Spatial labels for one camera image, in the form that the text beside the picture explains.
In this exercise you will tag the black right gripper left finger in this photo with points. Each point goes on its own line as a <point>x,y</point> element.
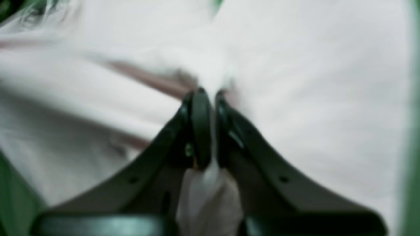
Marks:
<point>141,199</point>

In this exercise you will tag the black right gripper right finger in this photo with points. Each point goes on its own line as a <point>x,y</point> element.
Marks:
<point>276,198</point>

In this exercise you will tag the pink t-shirt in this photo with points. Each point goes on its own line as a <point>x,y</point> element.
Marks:
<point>295,82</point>

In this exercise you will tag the green table cloth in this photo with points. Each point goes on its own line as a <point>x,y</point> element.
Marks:
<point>411,131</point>

